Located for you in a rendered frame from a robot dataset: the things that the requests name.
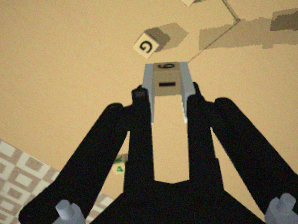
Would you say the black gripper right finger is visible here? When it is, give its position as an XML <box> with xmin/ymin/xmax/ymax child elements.
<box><xmin>179</xmin><ymin>62</ymin><xmax>298</xmax><ymax>224</ymax></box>

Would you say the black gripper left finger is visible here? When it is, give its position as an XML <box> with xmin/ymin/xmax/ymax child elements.
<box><xmin>18</xmin><ymin>63</ymin><xmax>155</xmax><ymax>224</ymax></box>

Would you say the tan flat mat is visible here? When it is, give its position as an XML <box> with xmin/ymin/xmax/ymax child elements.
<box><xmin>92</xmin><ymin>0</ymin><xmax>237</xmax><ymax>68</ymax></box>

